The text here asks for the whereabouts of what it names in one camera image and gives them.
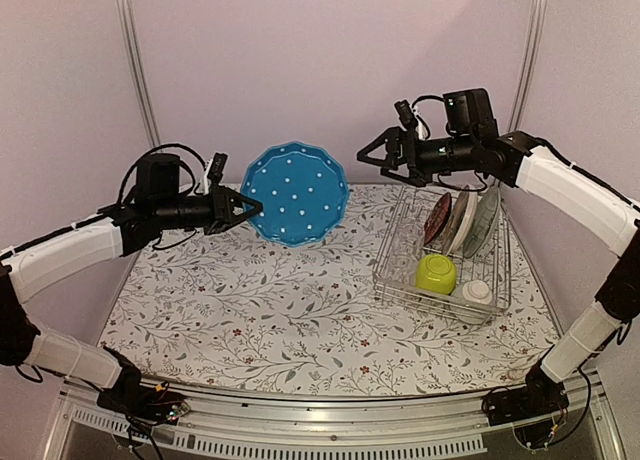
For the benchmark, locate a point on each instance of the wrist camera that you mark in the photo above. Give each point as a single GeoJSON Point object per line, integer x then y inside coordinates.
{"type": "Point", "coordinates": [157, 177]}
{"type": "Point", "coordinates": [467, 108]}

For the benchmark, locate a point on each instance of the pale green flower plate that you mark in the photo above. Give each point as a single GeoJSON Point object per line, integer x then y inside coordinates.
{"type": "Point", "coordinates": [484, 223]}

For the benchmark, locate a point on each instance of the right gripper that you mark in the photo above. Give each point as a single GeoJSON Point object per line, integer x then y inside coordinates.
{"type": "Point", "coordinates": [396, 137]}

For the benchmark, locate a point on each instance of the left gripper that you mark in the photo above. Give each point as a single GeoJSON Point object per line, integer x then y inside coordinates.
{"type": "Point", "coordinates": [222, 215]}

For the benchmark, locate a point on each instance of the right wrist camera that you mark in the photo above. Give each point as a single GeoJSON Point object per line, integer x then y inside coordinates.
{"type": "Point", "coordinates": [467, 108]}

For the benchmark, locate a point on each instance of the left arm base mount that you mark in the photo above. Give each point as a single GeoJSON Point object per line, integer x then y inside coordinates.
{"type": "Point", "coordinates": [158, 404]}

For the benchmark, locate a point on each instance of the floral tablecloth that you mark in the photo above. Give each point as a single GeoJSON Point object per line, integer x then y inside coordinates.
{"type": "Point", "coordinates": [237, 311]}

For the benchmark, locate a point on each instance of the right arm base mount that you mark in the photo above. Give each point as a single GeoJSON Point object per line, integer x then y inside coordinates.
{"type": "Point", "coordinates": [539, 396]}

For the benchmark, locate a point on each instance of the lime green bowl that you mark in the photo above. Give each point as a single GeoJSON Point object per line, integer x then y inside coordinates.
{"type": "Point", "coordinates": [436, 273]}

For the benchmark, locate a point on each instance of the wire dish rack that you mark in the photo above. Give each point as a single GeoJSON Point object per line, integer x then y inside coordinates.
{"type": "Point", "coordinates": [402, 248]}

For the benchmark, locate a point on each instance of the front aluminium rail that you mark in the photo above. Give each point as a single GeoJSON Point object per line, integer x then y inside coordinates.
{"type": "Point", "coordinates": [237, 424]}

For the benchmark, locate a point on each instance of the white small bowl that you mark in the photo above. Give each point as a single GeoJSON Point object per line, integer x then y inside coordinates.
{"type": "Point", "coordinates": [473, 297]}

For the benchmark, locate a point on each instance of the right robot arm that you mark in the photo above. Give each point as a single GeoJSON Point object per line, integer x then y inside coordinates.
{"type": "Point", "coordinates": [531, 164]}

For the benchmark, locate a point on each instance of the blue polka dot plate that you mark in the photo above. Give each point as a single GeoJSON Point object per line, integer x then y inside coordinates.
{"type": "Point", "coordinates": [303, 191]}

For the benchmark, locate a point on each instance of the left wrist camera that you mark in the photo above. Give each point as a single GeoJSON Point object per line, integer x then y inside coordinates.
{"type": "Point", "coordinates": [157, 177]}

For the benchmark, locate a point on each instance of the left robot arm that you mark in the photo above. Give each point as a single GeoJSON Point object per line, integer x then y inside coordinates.
{"type": "Point", "coordinates": [114, 231]}

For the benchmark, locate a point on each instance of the white cream plate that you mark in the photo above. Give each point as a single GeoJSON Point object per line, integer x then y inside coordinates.
{"type": "Point", "coordinates": [460, 222]}

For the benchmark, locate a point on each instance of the dark red patterned plate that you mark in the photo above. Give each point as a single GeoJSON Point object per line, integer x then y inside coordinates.
{"type": "Point", "coordinates": [438, 218]}

